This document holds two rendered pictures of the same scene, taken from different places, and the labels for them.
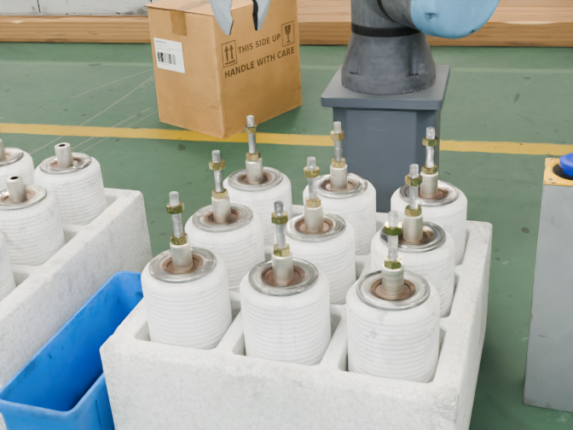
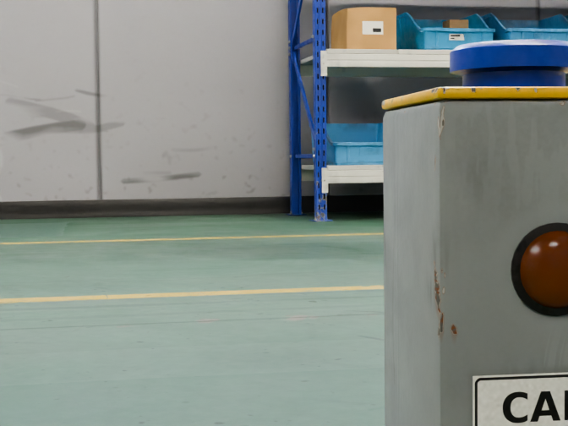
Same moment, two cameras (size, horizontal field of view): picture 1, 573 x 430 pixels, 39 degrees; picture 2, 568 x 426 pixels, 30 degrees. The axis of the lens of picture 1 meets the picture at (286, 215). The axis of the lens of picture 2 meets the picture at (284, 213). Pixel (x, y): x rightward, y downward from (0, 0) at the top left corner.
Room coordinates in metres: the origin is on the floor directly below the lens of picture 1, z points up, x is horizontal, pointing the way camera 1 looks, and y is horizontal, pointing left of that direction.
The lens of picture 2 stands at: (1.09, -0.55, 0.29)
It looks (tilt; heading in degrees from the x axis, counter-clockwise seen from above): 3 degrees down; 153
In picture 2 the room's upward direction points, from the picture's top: 1 degrees counter-clockwise
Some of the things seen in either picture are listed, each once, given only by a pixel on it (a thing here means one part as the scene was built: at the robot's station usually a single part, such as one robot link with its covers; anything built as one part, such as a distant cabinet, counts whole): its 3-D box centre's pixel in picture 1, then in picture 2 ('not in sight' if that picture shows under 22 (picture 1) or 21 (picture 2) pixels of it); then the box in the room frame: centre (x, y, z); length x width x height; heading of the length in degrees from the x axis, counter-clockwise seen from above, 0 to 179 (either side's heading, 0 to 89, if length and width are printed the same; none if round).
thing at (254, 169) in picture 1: (254, 171); not in sight; (1.00, 0.04, 0.26); 0.02 x 0.02 x 0.03
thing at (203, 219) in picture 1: (222, 217); not in sight; (0.88, 0.08, 0.25); 0.08 x 0.08 x 0.01
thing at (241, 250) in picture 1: (228, 281); not in sight; (0.88, 0.08, 0.16); 0.10 x 0.10 x 0.18
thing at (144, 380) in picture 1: (319, 338); not in sight; (0.84, -0.03, 0.09); 0.39 x 0.39 x 0.18; 70
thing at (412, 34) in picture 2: not in sight; (441, 34); (-3.26, 2.58, 0.89); 0.50 x 0.38 x 0.21; 166
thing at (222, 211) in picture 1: (222, 208); not in sight; (0.88, 0.08, 0.26); 0.02 x 0.02 x 0.03
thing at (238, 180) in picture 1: (255, 179); not in sight; (1.00, 0.04, 0.25); 0.08 x 0.08 x 0.01
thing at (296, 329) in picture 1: (288, 346); not in sight; (0.73, 0.01, 0.16); 0.10 x 0.10 x 0.18
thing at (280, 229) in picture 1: (280, 235); not in sight; (0.73, 0.01, 0.30); 0.01 x 0.01 x 0.08
